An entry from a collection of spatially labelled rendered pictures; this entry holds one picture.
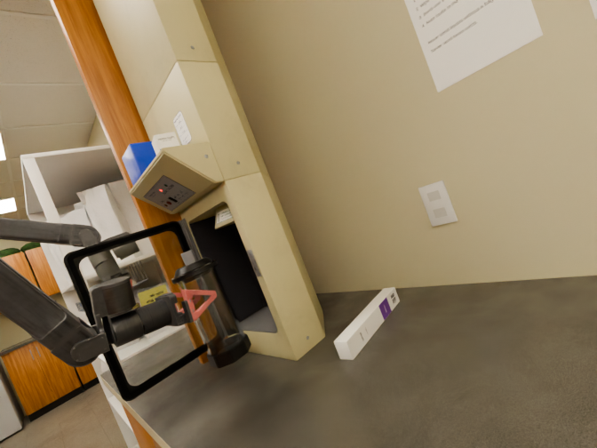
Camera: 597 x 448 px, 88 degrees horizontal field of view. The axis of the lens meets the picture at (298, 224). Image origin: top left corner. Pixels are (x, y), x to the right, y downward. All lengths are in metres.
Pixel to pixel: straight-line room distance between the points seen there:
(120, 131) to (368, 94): 0.76
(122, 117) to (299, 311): 0.81
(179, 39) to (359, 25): 0.47
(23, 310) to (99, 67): 0.80
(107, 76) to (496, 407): 1.25
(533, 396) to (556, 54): 0.61
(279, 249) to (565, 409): 0.58
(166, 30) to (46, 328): 0.67
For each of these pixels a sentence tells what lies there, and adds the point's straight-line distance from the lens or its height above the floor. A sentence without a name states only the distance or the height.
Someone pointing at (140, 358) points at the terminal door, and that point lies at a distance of 0.97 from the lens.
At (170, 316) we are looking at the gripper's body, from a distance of 0.73.
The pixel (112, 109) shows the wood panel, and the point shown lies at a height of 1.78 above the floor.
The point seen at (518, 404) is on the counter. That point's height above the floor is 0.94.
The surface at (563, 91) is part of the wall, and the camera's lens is 0.83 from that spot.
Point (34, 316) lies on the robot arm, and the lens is 0.69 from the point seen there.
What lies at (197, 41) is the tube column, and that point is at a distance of 0.93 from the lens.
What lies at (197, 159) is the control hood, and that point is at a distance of 0.76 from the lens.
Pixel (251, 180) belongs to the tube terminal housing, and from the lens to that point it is 0.80.
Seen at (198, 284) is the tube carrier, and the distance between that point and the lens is 0.74.
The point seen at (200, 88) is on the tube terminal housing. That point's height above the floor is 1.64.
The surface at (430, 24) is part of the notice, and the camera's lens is 0.91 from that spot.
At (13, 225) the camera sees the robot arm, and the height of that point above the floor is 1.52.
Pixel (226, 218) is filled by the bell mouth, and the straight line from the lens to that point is 0.86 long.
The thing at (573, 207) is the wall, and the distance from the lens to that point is 0.86.
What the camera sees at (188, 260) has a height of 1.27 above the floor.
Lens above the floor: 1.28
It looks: 2 degrees down
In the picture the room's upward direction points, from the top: 21 degrees counter-clockwise
